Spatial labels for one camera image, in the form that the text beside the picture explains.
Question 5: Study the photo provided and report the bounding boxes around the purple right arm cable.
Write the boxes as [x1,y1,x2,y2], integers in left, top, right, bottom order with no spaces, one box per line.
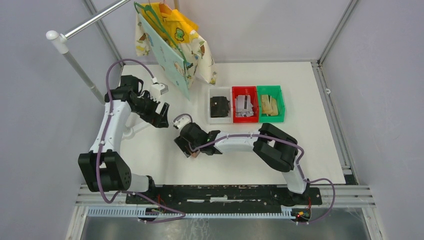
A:
[172,113,336,226]

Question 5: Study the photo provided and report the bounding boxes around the white plastic bin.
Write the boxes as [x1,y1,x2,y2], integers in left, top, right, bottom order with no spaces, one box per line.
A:
[206,87,233,125]

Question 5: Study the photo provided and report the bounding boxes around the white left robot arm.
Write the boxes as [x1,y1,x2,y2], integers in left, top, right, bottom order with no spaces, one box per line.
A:
[78,75,170,204]

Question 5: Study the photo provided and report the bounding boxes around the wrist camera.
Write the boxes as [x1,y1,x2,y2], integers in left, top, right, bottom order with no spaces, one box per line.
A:
[173,117,190,131]
[149,82,169,101]

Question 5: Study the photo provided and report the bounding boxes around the white slotted cable duct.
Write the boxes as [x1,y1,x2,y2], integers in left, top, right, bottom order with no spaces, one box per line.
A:
[86,206,294,220]

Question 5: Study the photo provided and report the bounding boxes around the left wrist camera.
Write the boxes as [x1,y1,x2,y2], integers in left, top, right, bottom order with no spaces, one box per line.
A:
[149,82,169,101]

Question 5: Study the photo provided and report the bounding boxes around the silver clothes rack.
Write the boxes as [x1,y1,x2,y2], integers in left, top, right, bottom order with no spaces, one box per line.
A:
[45,0,128,105]

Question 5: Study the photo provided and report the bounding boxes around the gold cards stack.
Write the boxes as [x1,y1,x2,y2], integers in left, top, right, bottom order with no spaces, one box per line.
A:
[260,94,279,117]

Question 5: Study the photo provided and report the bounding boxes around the green plastic bin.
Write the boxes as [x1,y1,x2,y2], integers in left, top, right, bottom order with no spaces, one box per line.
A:
[256,85,286,123]

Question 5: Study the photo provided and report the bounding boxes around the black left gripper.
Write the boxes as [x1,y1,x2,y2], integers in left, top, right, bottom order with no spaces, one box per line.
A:
[131,92,169,128]

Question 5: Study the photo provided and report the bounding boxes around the black cards stack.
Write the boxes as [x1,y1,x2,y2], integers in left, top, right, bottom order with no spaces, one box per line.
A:
[209,96,230,118]

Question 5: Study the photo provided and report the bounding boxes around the green clothes hanger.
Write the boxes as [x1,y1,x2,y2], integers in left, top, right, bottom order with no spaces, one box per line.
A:
[133,2,188,63]

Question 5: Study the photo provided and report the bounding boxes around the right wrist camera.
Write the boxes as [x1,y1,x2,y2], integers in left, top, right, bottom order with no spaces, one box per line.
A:
[173,117,190,131]

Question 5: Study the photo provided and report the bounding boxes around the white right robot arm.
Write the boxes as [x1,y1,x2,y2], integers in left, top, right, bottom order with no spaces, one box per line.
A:
[173,120,309,204]

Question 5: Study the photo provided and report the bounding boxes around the yellow patterned children shirt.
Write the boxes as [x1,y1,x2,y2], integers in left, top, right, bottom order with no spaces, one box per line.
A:
[135,2,218,87]

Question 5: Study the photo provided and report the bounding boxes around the red plastic bin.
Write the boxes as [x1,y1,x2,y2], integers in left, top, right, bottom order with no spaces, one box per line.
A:
[231,86,259,124]

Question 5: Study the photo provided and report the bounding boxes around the light green cartoon garment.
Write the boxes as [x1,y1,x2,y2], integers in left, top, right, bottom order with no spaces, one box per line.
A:
[138,14,190,100]

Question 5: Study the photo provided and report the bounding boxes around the white cards stack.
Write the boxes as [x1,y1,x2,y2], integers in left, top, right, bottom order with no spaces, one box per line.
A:
[235,95,254,117]

